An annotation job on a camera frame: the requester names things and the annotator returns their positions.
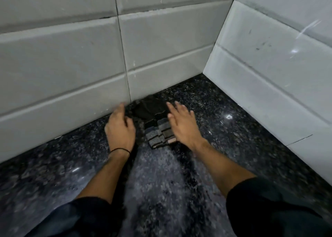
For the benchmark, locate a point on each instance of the grey striped folded cloth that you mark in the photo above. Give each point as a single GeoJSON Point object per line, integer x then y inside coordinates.
{"type": "Point", "coordinates": [158, 134]}

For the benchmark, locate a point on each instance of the person's left hand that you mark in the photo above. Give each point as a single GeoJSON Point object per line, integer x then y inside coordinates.
{"type": "Point", "coordinates": [119, 133]}

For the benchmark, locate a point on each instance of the person's right fingers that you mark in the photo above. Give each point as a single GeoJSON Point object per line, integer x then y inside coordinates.
{"type": "Point", "coordinates": [180, 111]}

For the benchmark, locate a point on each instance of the black wrist band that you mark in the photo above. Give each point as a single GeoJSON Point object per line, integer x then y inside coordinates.
{"type": "Point", "coordinates": [119, 149]}

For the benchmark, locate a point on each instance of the person's left forearm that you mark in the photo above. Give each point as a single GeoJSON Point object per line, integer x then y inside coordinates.
{"type": "Point", "coordinates": [109, 174]}

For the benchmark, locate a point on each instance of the person's left thumb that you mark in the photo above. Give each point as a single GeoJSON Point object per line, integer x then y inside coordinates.
{"type": "Point", "coordinates": [129, 122]}

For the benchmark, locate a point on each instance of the person's right hand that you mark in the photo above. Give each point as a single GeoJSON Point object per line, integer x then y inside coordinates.
{"type": "Point", "coordinates": [185, 129]}

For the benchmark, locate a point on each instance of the person's right forearm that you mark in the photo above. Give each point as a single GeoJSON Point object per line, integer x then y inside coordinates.
{"type": "Point", "coordinates": [220, 164]}

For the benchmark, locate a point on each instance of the black sleeve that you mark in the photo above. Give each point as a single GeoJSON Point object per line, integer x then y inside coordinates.
{"type": "Point", "coordinates": [77, 218]}
{"type": "Point", "coordinates": [269, 211]}

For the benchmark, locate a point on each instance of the black cloth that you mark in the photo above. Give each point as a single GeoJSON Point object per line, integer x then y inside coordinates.
{"type": "Point", "coordinates": [151, 108]}

